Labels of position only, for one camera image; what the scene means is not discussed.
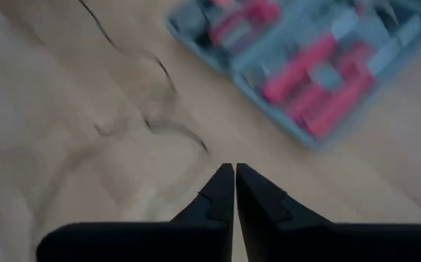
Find thin black cord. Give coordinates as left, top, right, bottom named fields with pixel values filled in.
left=35, top=0, right=211, bottom=234

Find red handled pliers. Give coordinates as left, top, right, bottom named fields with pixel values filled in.
left=208, top=0, right=280, bottom=47

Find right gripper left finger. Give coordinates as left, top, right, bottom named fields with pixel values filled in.
left=36, top=162, right=236, bottom=262

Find grey plastic tool case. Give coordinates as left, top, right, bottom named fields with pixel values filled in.
left=164, top=0, right=421, bottom=150

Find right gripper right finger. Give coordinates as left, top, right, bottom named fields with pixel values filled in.
left=236, top=162, right=421, bottom=262

